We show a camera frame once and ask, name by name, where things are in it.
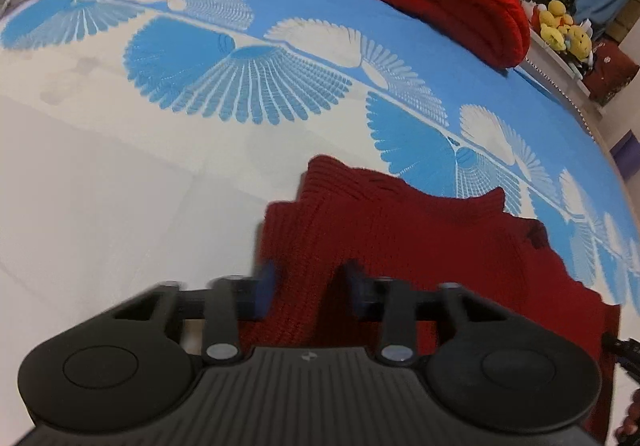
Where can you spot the purple box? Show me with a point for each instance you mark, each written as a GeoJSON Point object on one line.
{"type": "Point", "coordinates": [629, 150]}

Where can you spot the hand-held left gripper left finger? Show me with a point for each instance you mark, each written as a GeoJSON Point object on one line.
{"type": "Point", "coordinates": [265, 288]}

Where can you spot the dark red cushion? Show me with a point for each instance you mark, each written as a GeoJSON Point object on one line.
{"type": "Point", "coordinates": [612, 70]}

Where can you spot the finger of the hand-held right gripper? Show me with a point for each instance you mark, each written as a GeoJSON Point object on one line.
{"type": "Point", "coordinates": [622, 351]}

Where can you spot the person's right hand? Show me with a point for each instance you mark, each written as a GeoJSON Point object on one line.
{"type": "Point", "coordinates": [632, 416]}

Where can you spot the dark red knitted dress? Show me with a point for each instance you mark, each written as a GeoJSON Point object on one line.
{"type": "Point", "coordinates": [450, 246]}

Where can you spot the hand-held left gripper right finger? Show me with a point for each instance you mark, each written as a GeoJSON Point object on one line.
{"type": "Point", "coordinates": [356, 290]}

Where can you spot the yellow plush toy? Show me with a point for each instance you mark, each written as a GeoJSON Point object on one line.
{"type": "Point", "coordinates": [552, 35]}
{"type": "Point", "coordinates": [580, 39]}
{"type": "Point", "coordinates": [555, 10]}

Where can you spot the blue white patterned bed sheet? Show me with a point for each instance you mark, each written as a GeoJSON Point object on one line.
{"type": "Point", "coordinates": [100, 175]}

